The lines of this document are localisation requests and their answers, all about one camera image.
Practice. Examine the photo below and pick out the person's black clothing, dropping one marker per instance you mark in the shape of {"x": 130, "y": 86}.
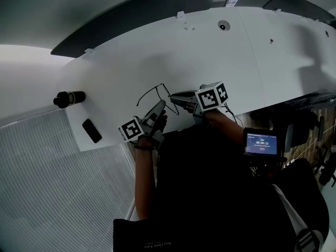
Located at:
{"x": 210, "y": 193}

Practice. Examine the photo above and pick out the white divider bracket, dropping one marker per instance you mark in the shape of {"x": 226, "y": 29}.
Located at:
{"x": 180, "y": 14}
{"x": 88, "y": 50}
{"x": 277, "y": 9}

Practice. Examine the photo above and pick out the black smartphone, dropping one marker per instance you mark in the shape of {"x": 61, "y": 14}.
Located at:
{"x": 92, "y": 131}

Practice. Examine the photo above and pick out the person's right hand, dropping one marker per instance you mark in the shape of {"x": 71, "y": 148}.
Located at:
{"x": 190, "y": 107}

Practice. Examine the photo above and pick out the black wristband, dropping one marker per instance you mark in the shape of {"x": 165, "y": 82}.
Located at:
{"x": 143, "y": 147}

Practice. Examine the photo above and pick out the dark grey desk divider panel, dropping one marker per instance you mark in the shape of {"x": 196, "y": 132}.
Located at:
{"x": 126, "y": 25}
{"x": 302, "y": 6}

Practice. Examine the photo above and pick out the person's left forearm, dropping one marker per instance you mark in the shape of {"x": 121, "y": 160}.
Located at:
{"x": 144, "y": 180}

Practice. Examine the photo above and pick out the black office chair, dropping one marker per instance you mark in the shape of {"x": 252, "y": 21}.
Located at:
{"x": 325, "y": 167}

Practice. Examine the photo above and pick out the small black display screen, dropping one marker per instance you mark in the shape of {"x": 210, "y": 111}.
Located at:
{"x": 262, "y": 143}

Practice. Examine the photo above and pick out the ribbed frosted glass panel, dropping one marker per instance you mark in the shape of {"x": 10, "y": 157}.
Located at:
{"x": 57, "y": 188}

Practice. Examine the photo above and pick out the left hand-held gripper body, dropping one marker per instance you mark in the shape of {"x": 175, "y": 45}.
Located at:
{"x": 131, "y": 130}

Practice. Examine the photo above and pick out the person's left hand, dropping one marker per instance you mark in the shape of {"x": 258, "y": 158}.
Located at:
{"x": 161, "y": 122}

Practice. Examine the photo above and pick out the person's right forearm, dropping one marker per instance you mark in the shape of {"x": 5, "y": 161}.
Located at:
{"x": 223, "y": 125}

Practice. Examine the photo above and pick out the black plastic sheet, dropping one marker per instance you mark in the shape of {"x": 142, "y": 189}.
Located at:
{"x": 312, "y": 100}

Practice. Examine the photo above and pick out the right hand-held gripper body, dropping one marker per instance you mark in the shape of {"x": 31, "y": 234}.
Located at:
{"x": 211, "y": 96}

